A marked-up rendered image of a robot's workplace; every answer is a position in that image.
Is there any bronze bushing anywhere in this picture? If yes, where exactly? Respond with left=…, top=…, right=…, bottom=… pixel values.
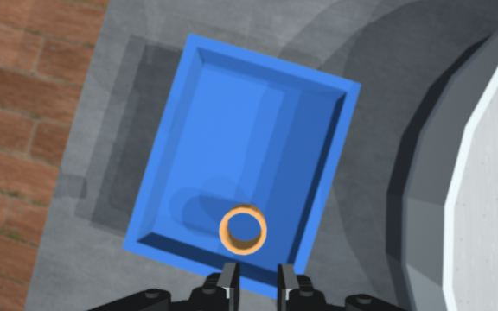
left=220, top=203, right=266, bottom=254

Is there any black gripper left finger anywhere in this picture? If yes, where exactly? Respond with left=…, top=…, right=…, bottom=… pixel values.
left=87, top=263, right=240, bottom=311

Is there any blue crate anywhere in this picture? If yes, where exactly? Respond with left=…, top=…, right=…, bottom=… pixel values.
left=123, top=34, right=361, bottom=299

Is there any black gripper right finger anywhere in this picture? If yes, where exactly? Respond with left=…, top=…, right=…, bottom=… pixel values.
left=277, top=263, right=407, bottom=311

